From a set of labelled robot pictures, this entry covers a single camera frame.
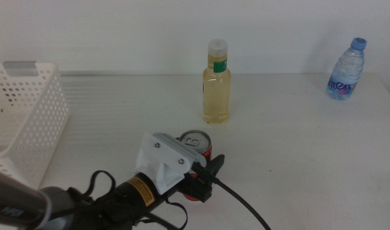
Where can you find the red soda can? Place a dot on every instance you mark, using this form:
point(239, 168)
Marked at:
point(196, 142)

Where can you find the yellow liquid bottle green label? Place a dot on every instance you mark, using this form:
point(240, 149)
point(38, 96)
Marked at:
point(216, 99)

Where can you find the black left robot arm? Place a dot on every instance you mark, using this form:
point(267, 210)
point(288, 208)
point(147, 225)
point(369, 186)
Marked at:
point(16, 204)

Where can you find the small water bottle blue cap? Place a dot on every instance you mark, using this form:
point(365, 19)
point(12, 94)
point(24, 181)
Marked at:
point(345, 75)

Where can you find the white perforated plastic basket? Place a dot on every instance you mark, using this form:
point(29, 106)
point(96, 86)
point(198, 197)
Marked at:
point(44, 127)

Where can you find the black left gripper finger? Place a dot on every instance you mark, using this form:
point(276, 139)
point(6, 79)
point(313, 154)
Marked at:
point(218, 163)
point(178, 139)

